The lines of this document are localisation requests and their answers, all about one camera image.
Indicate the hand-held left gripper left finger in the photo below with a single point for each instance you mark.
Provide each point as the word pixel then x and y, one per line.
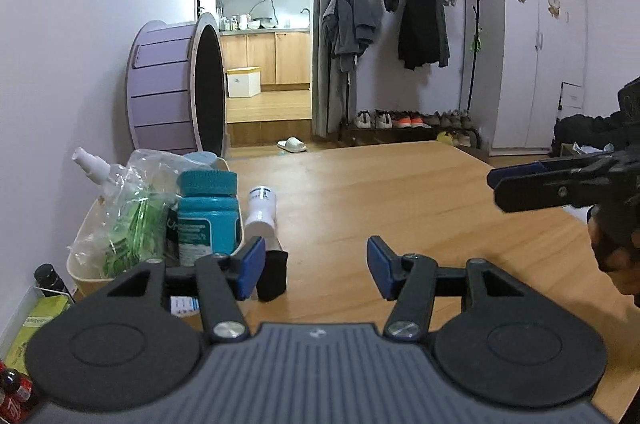
pixel 252 266

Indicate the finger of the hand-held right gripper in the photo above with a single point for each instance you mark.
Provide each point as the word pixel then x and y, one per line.
pixel 540 194
pixel 515 174

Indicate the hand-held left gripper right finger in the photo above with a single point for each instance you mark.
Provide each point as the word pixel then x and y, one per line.
pixel 382 266

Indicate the teal plastic bottle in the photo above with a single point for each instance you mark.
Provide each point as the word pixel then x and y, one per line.
pixel 207 224

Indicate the white tube bottle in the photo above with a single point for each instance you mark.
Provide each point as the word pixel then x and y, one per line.
pixel 261 204

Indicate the clear bag of green packets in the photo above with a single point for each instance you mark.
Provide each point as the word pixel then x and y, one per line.
pixel 135 224

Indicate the cream plastic container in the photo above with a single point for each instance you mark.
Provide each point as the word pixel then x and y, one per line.
pixel 87 286

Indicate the white spray bottle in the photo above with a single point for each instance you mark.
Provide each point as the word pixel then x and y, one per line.
pixel 92 166

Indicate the person's right hand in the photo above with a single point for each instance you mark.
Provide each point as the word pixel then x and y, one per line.
pixel 622 271

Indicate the pile of black clothing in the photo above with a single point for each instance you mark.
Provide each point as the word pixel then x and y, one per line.
pixel 582 131

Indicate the yellow plush toy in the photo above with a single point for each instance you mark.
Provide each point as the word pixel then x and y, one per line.
pixel 445 138

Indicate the white wardrobe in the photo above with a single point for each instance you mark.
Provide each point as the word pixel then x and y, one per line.
pixel 520 79

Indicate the white paper sheet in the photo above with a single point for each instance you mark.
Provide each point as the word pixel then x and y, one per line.
pixel 572 95

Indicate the black clothes rack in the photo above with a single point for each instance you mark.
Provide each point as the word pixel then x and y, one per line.
pixel 471 74

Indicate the row of shoes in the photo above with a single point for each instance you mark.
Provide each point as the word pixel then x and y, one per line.
pixel 400 120

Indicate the white slipper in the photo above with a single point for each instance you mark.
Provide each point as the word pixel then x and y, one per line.
pixel 292 145

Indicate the green hanging item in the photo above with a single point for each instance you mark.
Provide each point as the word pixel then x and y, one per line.
pixel 477 41

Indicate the black hanging coat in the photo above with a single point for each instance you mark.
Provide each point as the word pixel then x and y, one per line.
pixel 422 24

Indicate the white box with yellow lid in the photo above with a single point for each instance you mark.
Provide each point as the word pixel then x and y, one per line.
pixel 242 83

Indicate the purple cat exercise wheel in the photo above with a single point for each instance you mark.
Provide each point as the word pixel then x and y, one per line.
pixel 160 84

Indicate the dark bottle with black cap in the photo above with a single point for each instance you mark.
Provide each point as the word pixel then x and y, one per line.
pixel 47 276

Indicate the wooden kitchen cabinets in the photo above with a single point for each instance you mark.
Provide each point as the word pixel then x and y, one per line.
pixel 290 59

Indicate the grey hoodie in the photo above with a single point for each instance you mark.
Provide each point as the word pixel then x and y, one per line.
pixel 350 29

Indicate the green carton box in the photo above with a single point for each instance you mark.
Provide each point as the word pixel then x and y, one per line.
pixel 35 321

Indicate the grey curtain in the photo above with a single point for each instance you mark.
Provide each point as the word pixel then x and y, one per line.
pixel 327 29

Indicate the dishes on kitchen counter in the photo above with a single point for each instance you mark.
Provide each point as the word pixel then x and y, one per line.
pixel 247 23

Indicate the red label cola bottle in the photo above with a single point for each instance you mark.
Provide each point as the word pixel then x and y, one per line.
pixel 17 386
pixel 6 406

